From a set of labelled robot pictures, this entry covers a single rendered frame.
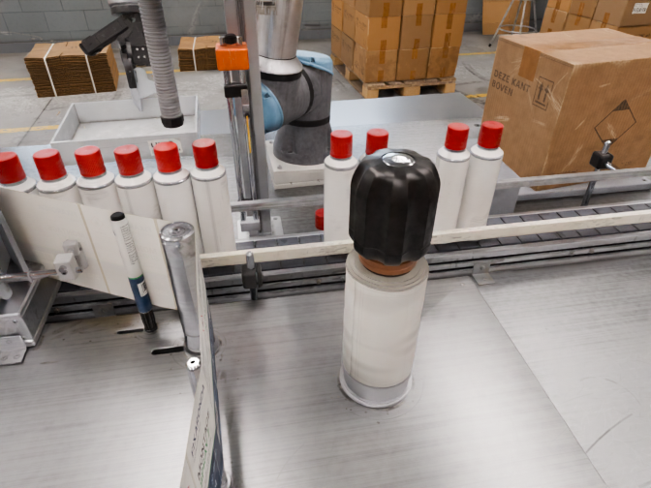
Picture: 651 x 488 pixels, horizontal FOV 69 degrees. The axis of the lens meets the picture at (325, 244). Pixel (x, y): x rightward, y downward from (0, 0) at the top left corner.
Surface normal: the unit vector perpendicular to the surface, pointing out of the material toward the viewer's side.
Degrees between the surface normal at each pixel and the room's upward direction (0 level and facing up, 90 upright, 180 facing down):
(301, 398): 0
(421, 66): 90
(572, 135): 90
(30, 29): 90
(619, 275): 0
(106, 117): 92
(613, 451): 0
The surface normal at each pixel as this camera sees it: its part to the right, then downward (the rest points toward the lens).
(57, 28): 0.22, 0.58
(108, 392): 0.00, -0.81
